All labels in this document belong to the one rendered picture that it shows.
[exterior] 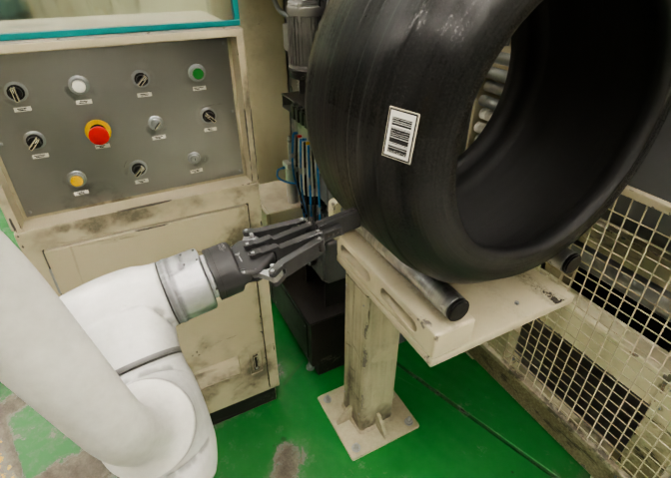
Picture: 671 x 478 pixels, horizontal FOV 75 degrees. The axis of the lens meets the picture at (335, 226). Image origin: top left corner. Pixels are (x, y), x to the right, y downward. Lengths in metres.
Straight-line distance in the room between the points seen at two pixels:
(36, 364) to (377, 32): 0.47
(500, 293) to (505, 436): 0.86
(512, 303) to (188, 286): 0.64
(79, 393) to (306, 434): 1.33
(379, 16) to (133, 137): 0.70
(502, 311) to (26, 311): 0.80
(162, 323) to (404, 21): 0.46
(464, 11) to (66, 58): 0.79
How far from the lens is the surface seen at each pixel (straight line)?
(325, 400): 1.72
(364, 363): 1.38
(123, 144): 1.12
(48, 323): 0.35
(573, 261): 0.95
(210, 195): 1.15
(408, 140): 0.52
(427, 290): 0.78
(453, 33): 0.53
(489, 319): 0.91
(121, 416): 0.43
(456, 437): 1.71
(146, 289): 0.59
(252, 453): 1.66
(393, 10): 0.57
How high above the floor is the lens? 1.40
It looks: 32 degrees down
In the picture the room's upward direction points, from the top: straight up
